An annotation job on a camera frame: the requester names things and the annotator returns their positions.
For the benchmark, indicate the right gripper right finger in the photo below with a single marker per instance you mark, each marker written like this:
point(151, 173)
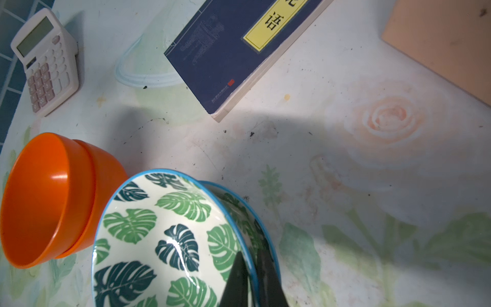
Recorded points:
point(270, 291)

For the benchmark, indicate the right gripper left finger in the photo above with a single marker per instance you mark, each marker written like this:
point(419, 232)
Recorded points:
point(236, 289)

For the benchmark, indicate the pink calculator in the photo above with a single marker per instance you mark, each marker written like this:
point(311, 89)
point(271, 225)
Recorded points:
point(48, 54)

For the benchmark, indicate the floral table mat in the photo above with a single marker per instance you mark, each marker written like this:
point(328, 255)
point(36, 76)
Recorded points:
point(370, 172)

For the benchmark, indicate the small orange bowl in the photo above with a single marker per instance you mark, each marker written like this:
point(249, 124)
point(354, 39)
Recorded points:
point(47, 201)

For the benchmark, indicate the green leaf bowl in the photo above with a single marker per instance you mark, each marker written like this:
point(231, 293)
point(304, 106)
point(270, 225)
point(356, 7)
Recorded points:
point(253, 234)
point(166, 239)

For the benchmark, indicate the dark blue book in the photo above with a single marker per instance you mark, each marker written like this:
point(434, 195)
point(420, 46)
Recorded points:
point(227, 46)

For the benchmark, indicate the orange file organizer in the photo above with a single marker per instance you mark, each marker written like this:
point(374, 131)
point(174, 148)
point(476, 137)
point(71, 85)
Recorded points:
point(451, 38)

